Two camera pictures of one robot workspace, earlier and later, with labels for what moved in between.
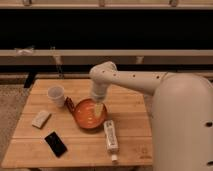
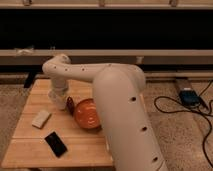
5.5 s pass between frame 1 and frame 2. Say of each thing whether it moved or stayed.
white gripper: moved
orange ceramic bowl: stayed
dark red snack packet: stayed
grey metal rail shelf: stayed
